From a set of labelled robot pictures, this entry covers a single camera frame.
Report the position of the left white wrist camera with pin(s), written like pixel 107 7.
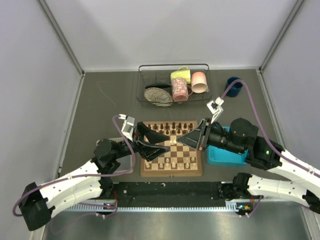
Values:
pixel 128 126

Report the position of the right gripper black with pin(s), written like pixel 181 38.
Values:
pixel 197 138

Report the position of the pink patterned mug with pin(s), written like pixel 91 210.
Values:
pixel 181 91

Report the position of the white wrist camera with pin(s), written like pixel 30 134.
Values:
pixel 215 107
pixel 128 126

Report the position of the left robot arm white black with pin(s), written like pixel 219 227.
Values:
pixel 75 180

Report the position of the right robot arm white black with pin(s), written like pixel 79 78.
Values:
pixel 302 185

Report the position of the yellow mug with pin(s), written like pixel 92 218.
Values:
pixel 183 72

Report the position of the speckled ceramic plate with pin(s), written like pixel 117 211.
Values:
pixel 158 97

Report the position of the dark blue mug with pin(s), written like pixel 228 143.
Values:
pixel 235 89

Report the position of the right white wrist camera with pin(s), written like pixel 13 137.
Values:
pixel 215 107

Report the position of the aluminium front rail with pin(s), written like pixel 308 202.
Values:
pixel 57 196

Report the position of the metal tray pink rim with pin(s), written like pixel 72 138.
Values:
pixel 125 162

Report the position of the blue plastic tray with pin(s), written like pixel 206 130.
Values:
pixel 222 151

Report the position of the black wire dish rack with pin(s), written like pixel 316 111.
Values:
pixel 164 85

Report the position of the pink white mug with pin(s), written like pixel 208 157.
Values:
pixel 199 82

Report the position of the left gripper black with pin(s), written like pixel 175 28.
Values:
pixel 148 150

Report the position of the wooden chess board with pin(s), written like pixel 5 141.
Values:
pixel 176 154

